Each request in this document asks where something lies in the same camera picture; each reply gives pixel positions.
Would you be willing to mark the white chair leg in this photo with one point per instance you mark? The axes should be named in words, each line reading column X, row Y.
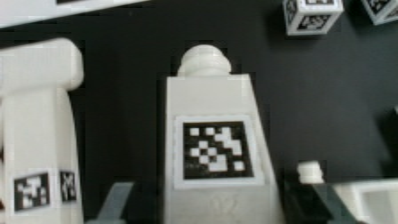
column 219, row 186

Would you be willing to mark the white chair back frame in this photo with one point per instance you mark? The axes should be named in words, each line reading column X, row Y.
column 41, row 73

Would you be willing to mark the white chair seat part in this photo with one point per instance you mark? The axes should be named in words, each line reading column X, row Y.
column 370, row 200

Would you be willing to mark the white tagged cube nut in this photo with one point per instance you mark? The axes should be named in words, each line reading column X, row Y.
column 382, row 10
column 311, row 16

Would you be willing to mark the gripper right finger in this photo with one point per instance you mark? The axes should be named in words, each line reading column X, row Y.
column 313, row 205

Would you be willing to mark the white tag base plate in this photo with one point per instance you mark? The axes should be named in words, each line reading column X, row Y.
column 25, row 11

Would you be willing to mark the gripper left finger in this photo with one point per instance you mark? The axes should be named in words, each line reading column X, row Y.
column 114, row 204

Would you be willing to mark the white tagged cube nut right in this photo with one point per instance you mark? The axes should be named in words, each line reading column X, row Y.
column 382, row 10

